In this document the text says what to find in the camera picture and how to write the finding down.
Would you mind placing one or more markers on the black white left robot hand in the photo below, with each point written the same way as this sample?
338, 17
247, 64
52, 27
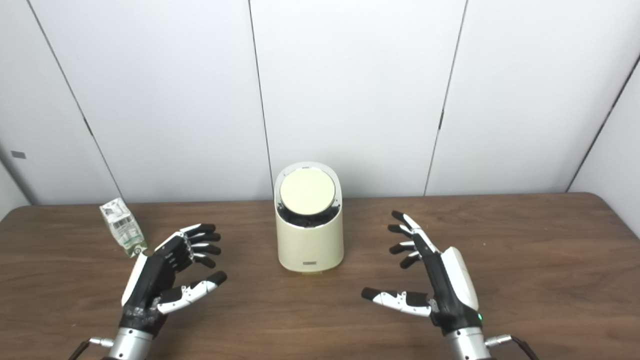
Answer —
150, 280

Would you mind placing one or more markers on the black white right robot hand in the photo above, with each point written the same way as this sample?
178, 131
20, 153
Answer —
452, 290

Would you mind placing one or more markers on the white green milk carton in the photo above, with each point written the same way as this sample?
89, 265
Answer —
122, 227

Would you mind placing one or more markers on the cream-colored lidded bin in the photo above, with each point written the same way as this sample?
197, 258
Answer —
309, 245

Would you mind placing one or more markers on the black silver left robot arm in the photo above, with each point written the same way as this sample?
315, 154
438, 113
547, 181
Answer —
129, 346

